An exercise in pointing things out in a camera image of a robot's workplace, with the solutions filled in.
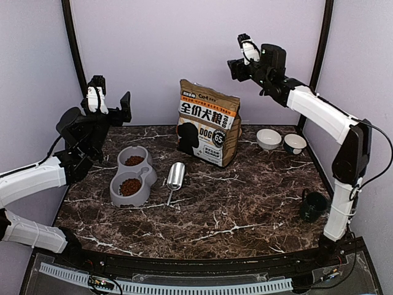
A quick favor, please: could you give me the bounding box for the white cable duct strip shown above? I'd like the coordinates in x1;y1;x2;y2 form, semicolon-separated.
38;262;293;294

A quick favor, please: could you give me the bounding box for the translucent double pet bowl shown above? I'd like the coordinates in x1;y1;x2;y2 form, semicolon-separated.
109;146;157;207

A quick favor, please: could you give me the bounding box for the dark rimmed white bowl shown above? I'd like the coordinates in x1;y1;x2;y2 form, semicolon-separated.
283;133;307;155

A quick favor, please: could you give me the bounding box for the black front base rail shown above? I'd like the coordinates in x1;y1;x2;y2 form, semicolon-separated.
29;240;356;278

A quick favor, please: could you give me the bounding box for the white ceramic bowl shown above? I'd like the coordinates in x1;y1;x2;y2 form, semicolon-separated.
256;128;282;151

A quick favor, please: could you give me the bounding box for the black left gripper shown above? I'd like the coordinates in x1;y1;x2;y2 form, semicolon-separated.
81;92;131;156

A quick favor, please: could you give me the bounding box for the brown pet food bag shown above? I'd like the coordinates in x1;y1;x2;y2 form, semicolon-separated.
176;79;241;168

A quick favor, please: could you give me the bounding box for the black corner frame post right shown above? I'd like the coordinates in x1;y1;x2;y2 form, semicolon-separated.
309;0;334;90

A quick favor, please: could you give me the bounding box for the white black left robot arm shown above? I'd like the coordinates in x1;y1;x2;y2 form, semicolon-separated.
1;92;131;268

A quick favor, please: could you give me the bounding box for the black corner frame post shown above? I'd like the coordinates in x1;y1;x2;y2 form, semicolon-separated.
309;0;334;90
61;0;87;97

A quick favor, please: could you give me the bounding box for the silver metal scoop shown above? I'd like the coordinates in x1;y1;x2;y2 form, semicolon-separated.
166;162;185;206

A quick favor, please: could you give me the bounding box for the dark green mug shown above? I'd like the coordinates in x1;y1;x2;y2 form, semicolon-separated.
300;189;329;223

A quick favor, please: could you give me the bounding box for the brown pet food kibble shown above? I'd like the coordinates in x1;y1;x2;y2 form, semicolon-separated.
119;155;144;197

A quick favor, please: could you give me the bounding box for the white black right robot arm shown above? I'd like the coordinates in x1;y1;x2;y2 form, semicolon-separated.
227;34;378;242

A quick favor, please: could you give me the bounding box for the black corner frame post left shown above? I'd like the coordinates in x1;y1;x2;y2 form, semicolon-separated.
61;0;87;97

